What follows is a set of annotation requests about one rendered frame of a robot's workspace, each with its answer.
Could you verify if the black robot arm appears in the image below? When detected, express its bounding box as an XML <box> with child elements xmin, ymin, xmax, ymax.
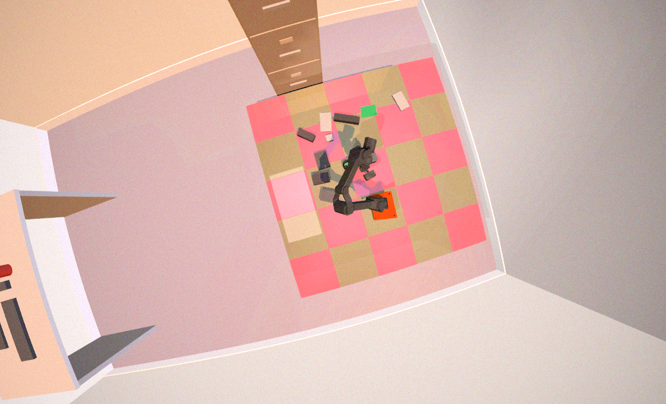
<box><xmin>333</xmin><ymin>137</ymin><xmax>388</xmax><ymax>215</ymax></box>

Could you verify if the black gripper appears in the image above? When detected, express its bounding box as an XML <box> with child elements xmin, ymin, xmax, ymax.
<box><xmin>359</xmin><ymin>166</ymin><xmax>376</xmax><ymax>181</ymax></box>

